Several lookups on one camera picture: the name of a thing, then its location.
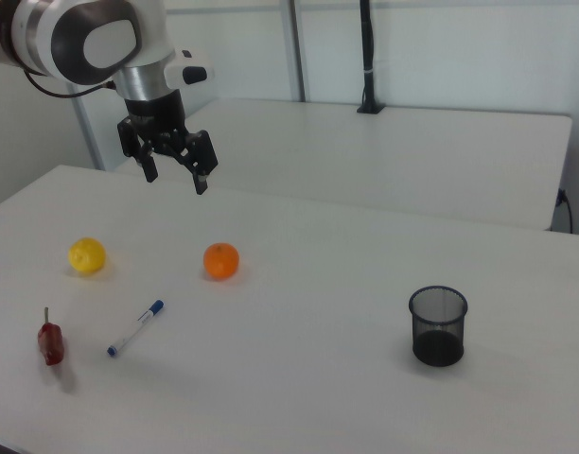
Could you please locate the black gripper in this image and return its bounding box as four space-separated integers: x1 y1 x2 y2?
116 91 220 197

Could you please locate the white blue marker pen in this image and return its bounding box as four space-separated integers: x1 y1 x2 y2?
106 298 166 358

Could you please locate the black mesh pen cup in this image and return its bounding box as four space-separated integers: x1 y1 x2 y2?
408 285 468 369

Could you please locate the orange mandarin fruit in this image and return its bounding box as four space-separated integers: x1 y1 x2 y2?
202 242 240 281

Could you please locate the white side table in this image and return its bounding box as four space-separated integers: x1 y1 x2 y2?
114 97 573 232

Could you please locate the black pole with base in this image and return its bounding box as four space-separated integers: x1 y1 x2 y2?
356 0 386 115

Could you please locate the red chili pepper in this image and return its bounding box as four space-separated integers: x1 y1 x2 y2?
37 306 65 368

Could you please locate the aluminium partition post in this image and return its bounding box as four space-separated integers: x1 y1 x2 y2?
71 94 106 171
278 0 314 103

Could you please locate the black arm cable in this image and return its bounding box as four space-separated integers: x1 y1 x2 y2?
23 70 118 99

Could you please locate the black wall cable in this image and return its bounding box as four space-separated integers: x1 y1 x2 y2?
556 187 574 234

